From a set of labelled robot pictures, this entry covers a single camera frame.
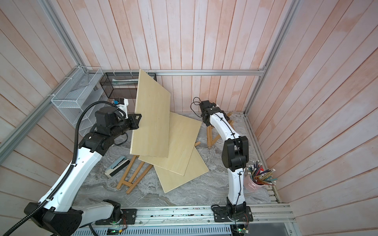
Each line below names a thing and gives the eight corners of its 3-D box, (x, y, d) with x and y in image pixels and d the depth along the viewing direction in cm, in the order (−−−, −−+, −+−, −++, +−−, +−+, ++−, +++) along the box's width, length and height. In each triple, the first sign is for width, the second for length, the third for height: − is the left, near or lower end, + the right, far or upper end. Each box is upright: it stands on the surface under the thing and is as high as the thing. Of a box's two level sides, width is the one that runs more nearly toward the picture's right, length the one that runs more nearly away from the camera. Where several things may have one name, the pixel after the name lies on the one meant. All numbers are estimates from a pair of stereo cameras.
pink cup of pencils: (241, 188, 84) (251, 179, 71) (244, 171, 91) (254, 159, 78) (262, 197, 81) (276, 188, 69) (263, 178, 88) (277, 167, 75)
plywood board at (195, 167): (165, 194, 82) (164, 192, 78) (155, 169, 91) (153, 166, 87) (207, 171, 90) (208, 168, 87) (194, 150, 100) (194, 147, 96)
